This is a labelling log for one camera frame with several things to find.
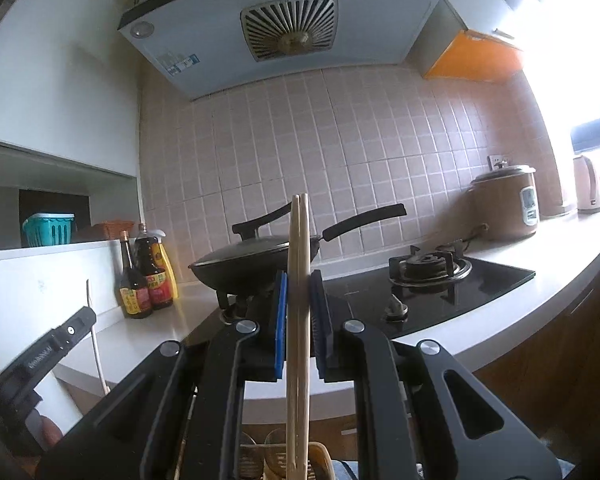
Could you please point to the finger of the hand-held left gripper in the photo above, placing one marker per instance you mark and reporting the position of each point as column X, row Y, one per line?
column 50, row 352

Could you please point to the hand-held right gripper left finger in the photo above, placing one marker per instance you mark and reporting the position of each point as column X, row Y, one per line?
column 280, row 320

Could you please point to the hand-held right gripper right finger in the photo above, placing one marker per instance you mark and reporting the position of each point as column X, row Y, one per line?
column 317, row 325

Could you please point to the yellow plastic utensil holder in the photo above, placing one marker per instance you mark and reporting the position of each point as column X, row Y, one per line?
column 322, row 462

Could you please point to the person's left hand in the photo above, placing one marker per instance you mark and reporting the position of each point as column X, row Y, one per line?
column 46, row 430

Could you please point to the white thin rod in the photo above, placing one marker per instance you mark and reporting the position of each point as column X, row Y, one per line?
column 96, row 350

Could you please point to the black wok lid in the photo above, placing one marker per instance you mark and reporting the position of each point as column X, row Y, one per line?
column 250, row 252

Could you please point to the black wok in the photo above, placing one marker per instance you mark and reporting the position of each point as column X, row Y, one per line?
column 220, row 276

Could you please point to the dark sauce bottle yellow label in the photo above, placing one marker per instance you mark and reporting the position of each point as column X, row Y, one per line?
column 134, row 295

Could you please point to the teal plastic basket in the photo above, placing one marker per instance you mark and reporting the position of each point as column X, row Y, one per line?
column 47, row 232

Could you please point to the yellow cleaner bottle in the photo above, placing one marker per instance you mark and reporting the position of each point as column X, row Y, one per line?
column 170, row 270

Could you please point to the dark sauce bottle red label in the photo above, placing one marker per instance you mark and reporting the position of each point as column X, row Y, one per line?
column 155, row 280

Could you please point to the brown wicker basket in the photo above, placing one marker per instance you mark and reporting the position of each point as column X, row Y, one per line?
column 111, row 230

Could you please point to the black glass gas stove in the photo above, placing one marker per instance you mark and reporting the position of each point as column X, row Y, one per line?
column 480, row 280

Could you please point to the kitchen counter with wooden cabinets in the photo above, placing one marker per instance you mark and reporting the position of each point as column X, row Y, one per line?
column 505, row 320

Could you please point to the beige rice cooker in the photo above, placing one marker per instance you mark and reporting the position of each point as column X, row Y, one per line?
column 505, row 205

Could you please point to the white electric kettle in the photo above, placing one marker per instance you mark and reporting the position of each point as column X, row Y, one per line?
column 587, row 185

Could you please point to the white range hood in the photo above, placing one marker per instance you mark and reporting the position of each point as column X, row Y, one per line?
column 290, row 15

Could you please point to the kitchen window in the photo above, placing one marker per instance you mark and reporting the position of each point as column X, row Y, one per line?
column 570, row 50

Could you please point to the wall socket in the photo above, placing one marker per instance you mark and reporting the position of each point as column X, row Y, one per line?
column 497, row 162

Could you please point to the orange wall cabinet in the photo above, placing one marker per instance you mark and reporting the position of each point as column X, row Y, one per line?
column 472, row 57

